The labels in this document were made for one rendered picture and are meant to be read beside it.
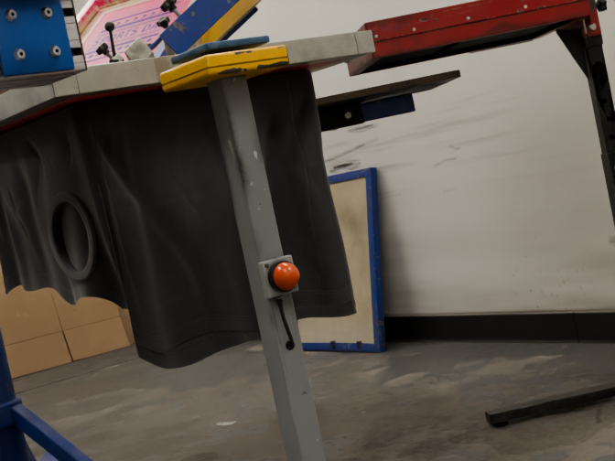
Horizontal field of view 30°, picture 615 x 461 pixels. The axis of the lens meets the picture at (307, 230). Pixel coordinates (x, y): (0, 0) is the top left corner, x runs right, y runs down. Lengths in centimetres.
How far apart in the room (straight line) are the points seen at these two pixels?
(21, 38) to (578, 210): 292
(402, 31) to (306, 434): 149
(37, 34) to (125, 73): 41
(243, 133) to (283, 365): 32
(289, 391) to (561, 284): 262
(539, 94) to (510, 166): 30
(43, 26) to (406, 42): 167
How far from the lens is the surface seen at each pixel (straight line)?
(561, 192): 402
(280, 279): 151
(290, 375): 156
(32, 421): 304
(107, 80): 168
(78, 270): 187
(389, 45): 286
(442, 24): 289
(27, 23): 130
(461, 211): 438
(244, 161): 154
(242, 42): 153
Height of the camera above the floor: 78
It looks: 3 degrees down
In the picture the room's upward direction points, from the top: 12 degrees counter-clockwise
